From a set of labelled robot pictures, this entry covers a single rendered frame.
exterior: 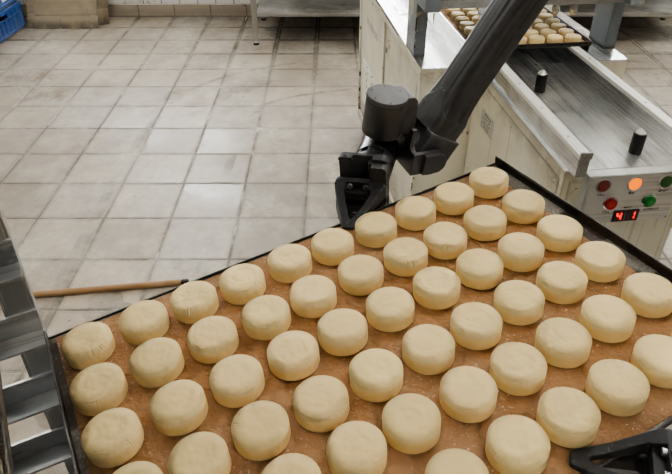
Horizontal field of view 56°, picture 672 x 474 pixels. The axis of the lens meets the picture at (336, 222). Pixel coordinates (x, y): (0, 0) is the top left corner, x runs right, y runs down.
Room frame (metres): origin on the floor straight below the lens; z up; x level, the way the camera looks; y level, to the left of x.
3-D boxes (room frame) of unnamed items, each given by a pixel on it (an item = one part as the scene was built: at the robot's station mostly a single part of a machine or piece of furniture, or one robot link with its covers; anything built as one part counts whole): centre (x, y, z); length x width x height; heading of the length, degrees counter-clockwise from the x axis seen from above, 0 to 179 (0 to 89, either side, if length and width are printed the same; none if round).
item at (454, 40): (2.63, -0.35, 0.88); 1.28 x 0.01 x 0.07; 7
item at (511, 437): (0.32, -0.15, 1.16); 0.05 x 0.05 x 0.02
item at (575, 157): (2.27, -0.45, 0.87); 2.01 x 0.03 x 0.07; 7
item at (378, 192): (0.68, -0.03, 1.14); 0.09 x 0.07 x 0.07; 166
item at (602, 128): (1.68, -0.67, 0.45); 0.70 x 0.34 x 0.90; 7
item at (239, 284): (0.53, 0.10, 1.15); 0.05 x 0.05 x 0.02
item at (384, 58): (2.65, -0.55, 0.42); 1.28 x 0.72 x 0.84; 7
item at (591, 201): (1.32, -0.72, 0.77); 0.24 x 0.04 x 0.14; 97
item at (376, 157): (0.75, -0.04, 1.16); 0.07 x 0.07 x 0.10; 76
